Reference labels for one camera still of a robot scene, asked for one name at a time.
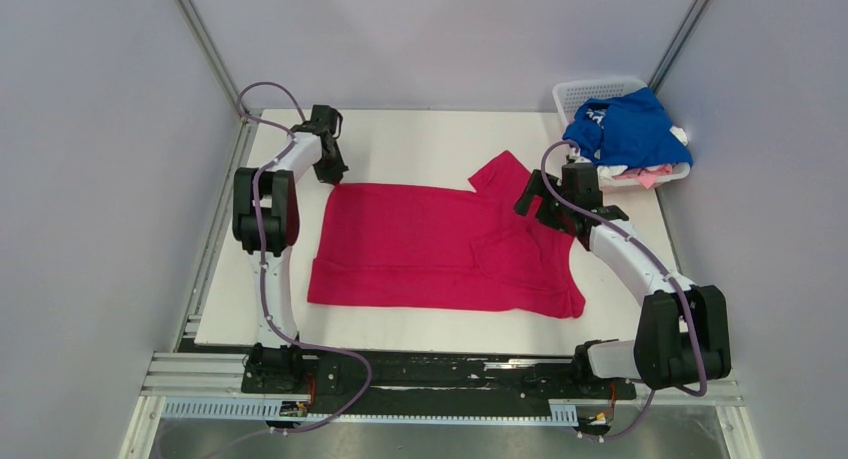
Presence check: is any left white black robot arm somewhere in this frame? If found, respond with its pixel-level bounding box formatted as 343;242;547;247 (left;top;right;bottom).
231;105;347;394

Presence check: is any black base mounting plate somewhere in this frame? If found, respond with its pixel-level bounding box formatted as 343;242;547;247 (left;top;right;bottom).
253;350;636;415

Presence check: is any white plastic laundry basket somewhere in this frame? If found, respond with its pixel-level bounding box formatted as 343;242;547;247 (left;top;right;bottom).
552;77;649;191

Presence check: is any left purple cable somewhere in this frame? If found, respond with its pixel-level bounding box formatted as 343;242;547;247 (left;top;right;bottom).
153;81;376;459

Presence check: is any aluminium frame rail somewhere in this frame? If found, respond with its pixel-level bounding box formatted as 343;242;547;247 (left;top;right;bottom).
140;352;745;407

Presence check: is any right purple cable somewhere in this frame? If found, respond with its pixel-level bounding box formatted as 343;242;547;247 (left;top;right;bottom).
539;139;710;443

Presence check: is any blue t shirt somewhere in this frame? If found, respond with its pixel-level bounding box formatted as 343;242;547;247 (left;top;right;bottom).
562;87;694;169

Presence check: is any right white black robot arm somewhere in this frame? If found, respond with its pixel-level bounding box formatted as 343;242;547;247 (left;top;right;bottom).
514;163;731;397

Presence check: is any purple cable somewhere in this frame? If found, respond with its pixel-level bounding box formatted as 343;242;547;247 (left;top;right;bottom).
153;81;376;459
539;139;710;443

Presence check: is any pink garment in basket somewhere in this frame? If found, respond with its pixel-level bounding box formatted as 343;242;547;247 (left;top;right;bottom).
614;164;673;189

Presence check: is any magenta t shirt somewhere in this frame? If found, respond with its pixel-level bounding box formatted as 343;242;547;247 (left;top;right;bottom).
307;151;586;319

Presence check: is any white slotted cable duct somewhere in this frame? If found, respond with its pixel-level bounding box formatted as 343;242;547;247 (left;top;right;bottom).
160;398;579;427

